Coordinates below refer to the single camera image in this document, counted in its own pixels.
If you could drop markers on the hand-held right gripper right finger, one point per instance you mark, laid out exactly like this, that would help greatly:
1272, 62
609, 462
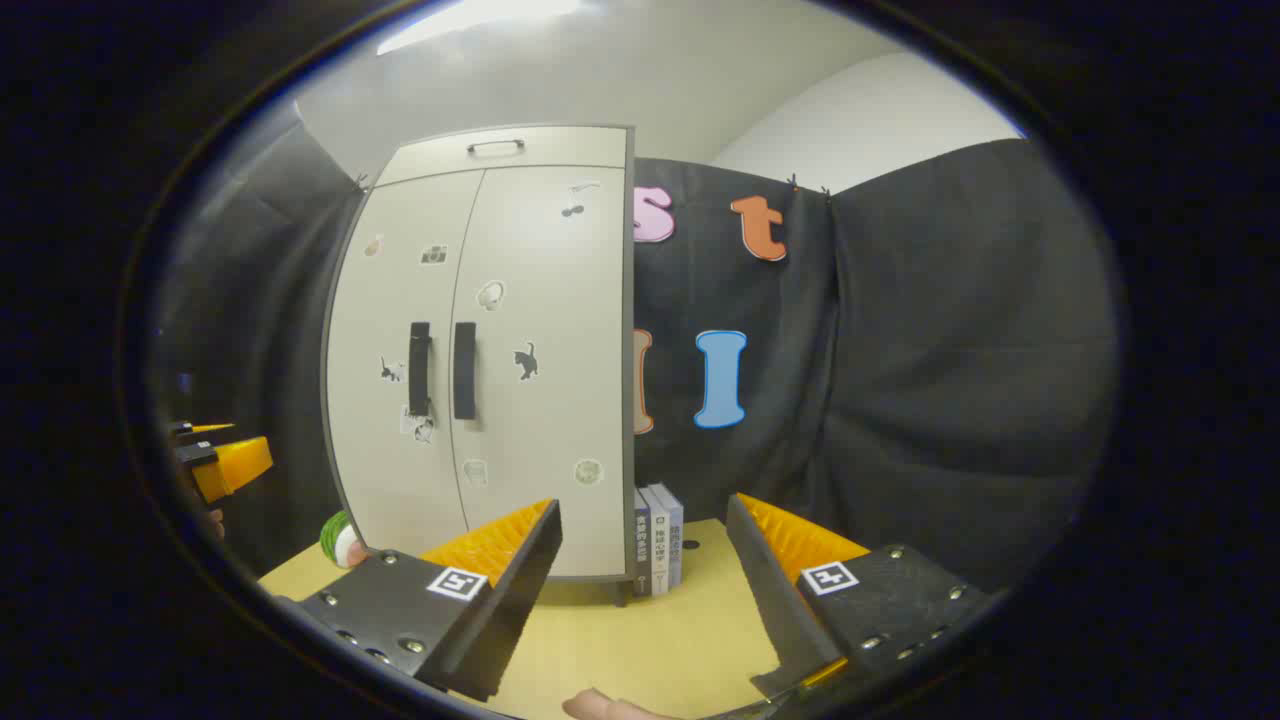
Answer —
765, 590

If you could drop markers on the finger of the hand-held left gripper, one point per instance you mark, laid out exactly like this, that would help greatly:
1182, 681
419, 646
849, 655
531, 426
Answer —
235, 467
205, 429

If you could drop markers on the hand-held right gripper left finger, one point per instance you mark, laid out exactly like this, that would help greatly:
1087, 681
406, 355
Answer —
515, 600

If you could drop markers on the white cabinet door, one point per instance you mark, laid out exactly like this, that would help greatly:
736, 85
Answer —
370, 420
550, 420

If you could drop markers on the white double-door shoe cabinet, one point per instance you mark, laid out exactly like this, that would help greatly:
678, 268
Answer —
540, 150

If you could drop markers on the white cabinet drawer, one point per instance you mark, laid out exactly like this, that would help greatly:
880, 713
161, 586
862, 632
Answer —
560, 148

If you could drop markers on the blue grey book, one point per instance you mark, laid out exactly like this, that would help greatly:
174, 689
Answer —
675, 535

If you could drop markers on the white book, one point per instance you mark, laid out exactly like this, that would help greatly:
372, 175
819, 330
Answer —
657, 540

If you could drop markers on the green striped toy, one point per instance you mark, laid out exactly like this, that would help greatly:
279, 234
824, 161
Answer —
335, 538

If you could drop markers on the dark grey book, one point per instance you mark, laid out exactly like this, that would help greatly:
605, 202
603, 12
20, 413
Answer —
641, 545

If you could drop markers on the black backdrop cloth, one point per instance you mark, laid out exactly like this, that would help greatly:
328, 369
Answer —
900, 400

